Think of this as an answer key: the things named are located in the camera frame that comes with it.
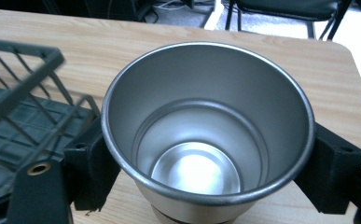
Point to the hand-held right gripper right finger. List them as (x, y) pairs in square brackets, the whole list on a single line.
[(330, 174)]

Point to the white desk frame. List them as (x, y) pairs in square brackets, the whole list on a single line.
[(215, 15)]

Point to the silver metal cup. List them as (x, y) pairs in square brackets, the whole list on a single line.
[(200, 93)]

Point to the black folding chair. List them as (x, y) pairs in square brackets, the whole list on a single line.
[(287, 6)]

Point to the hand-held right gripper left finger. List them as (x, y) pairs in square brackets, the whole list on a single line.
[(91, 168)]

